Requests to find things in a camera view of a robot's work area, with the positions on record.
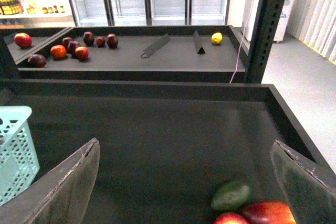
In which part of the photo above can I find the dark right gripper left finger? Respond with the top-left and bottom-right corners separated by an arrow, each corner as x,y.
1,138 -> 100,223

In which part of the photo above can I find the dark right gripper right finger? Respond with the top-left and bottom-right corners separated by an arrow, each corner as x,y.
270,140 -> 335,223

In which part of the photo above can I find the light blue plastic basket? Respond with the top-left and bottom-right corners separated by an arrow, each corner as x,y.
1,106 -> 40,205

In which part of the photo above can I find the red yellow apple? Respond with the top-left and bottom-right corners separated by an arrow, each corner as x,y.
213,212 -> 249,224

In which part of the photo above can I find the red apple in group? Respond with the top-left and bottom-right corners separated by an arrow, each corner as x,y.
75,46 -> 89,60

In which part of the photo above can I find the red apple far left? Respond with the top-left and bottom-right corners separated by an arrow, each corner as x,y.
14,33 -> 32,49

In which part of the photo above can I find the dark red apple back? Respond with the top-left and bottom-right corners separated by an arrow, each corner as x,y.
83,31 -> 95,46

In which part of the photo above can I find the dark red apple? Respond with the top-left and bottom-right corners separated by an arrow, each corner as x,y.
83,31 -> 95,46
107,34 -> 118,49

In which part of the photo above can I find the dark red apple right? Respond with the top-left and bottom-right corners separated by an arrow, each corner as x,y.
107,34 -> 118,49

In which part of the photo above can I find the red orange mango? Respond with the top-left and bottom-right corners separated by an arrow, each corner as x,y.
240,201 -> 297,224

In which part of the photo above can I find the green avocado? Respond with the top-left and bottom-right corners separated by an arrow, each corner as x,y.
211,180 -> 252,211

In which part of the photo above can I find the black near display tray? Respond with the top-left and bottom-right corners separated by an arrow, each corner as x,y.
1,79 -> 333,223

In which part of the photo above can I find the black display tray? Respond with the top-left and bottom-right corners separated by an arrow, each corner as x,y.
1,26 -> 246,83
1,79 -> 333,223

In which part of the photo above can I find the dark plum front left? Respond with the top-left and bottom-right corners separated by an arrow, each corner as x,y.
27,54 -> 47,68

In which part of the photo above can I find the orange red fruit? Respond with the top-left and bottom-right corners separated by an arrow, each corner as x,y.
50,45 -> 67,60

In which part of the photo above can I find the dark purple plum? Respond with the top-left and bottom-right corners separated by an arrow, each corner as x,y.
67,40 -> 80,57

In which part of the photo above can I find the dark red plum left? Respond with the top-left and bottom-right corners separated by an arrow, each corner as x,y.
62,37 -> 72,49

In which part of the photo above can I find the small dark red fruit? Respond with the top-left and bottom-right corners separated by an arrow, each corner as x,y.
96,37 -> 106,48

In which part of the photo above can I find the black far display tray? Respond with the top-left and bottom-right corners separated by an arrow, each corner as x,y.
1,26 -> 246,83

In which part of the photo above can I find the flat black metal divider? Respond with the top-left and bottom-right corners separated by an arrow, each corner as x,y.
140,33 -> 171,58

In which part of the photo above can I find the triangular black metal divider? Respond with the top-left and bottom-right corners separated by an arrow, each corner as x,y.
193,30 -> 206,55

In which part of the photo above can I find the yellow lemon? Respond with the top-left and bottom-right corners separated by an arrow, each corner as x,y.
211,32 -> 223,45

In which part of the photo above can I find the shelf with bottled goods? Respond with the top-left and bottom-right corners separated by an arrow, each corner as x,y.
1,0 -> 75,29

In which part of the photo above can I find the white chest freezer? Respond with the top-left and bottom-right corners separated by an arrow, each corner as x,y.
241,0 -> 295,43

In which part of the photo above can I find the pink white cable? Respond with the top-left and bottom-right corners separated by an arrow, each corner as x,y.
229,0 -> 265,84

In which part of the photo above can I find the black perforated metal post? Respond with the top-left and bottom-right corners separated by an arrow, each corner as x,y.
244,0 -> 285,83

